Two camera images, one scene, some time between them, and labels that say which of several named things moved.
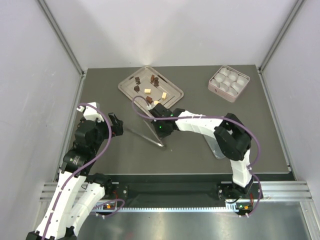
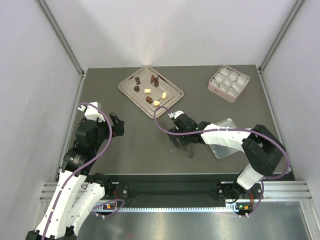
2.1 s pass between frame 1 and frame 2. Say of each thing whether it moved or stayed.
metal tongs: moved
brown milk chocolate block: stayed
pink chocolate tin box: stayed
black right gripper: moved
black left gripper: stayed
